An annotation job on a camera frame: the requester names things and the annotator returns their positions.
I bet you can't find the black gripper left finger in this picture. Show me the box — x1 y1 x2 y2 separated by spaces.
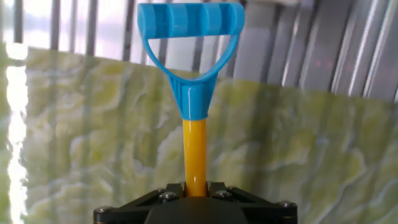
93 182 187 224

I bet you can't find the blue and yellow toy shovel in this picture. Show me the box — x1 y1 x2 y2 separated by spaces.
137 2 246 197

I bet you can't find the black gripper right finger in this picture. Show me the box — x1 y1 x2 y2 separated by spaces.
207 182 298 224

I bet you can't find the green marble pattern mat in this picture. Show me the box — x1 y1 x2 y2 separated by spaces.
0 43 398 224

